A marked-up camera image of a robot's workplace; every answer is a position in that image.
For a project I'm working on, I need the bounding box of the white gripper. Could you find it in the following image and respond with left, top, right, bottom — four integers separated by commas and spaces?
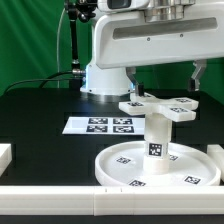
93, 3, 224, 97

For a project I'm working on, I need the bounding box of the white cross-shaped table base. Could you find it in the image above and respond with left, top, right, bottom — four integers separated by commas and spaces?
119, 93, 199, 122

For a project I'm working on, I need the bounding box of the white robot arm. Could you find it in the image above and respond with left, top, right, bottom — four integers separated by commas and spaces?
81, 0, 224, 96

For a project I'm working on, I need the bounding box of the white round table top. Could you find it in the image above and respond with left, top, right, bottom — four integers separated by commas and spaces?
95, 141, 221, 187

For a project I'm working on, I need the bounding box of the white right fence block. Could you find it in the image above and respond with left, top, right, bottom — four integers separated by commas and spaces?
207, 144, 224, 182

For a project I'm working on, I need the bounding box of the white fence block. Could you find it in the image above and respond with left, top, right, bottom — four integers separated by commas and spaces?
207, 144, 224, 182
0, 144, 12, 176

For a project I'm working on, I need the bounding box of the white sheet with markers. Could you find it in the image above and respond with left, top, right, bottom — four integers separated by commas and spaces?
63, 117, 145, 135

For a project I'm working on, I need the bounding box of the white left fence block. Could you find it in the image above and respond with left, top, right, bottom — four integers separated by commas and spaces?
0, 144, 12, 176

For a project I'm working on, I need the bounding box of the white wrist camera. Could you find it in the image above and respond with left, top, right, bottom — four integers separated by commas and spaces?
97, 0, 150, 12

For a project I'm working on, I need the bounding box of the black camera stand pole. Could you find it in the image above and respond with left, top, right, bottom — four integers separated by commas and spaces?
64, 0, 97, 91

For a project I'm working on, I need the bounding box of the black cable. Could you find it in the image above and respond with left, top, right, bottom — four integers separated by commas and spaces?
2, 69, 86, 98

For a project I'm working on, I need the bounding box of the grey cable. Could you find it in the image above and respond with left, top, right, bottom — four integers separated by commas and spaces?
56, 8, 67, 89

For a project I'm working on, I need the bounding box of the white front fence rail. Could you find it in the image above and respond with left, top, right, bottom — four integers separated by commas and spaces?
0, 186, 224, 216

